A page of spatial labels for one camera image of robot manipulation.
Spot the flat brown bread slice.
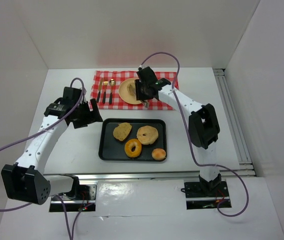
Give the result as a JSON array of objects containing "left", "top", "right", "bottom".
[{"left": 113, "top": 122, "right": 132, "bottom": 142}]

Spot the large pale bagel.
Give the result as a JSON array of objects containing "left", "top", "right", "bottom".
[{"left": 137, "top": 125, "right": 159, "bottom": 145}]

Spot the aluminium rail right side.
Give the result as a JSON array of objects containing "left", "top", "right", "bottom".
[{"left": 213, "top": 68, "right": 256, "bottom": 177}]

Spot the small golden bread roll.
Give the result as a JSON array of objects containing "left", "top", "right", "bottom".
[{"left": 152, "top": 148, "right": 166, "bottom": 161}]

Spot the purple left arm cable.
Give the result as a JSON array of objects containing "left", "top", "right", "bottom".
[{"left": 0, "top": 77, "right": 92, "bottom": 240}]

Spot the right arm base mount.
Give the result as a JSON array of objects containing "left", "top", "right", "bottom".
[{"left": 181, "top": 181, "right": 232, "bottom": 210}]

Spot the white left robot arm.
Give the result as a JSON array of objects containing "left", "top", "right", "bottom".
[{"left": 1, "top": 87, "right": 102, "bottom": 205}]

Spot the gold fork black handle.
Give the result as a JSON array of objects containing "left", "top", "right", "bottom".
[{"left": 102, "top": 78, "right": 108, "bottom": 104}]

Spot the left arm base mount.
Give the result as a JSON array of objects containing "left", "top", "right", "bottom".
[{"left": 59, "top": 183, "right": 97, "bottom": 212}]

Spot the gold spoon black handle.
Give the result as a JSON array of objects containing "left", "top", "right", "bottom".
[{"left": 109, "top": 78, "right": 116, "bottom": 105}]

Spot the gold knife black handle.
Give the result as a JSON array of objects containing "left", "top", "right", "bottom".
[{"left": 96, "top": 78, "right": 104, "bottom": 103}]

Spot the small round tan muffin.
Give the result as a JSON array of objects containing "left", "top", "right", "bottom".
[{"left": 127, "top": 83, "right": 136, "bottom": 96}]

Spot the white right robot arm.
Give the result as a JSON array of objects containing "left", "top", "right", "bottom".
[{"left": 135, "top": 67, "right": 221, "bottom": 194}]

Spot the orange glazed donut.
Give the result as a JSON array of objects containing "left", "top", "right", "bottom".
[{"left": 124, "top": 138, "right": 142, "bottom": 158}]

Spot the red checkered cloth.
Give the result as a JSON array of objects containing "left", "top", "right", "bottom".
[{"left": 90, "top": 70, "right": 173, "bottom": 111}]

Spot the yellow plate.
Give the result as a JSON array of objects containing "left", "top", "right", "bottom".
[{"left": 118, "top": 77, "right": 142, "bottom": 105}]

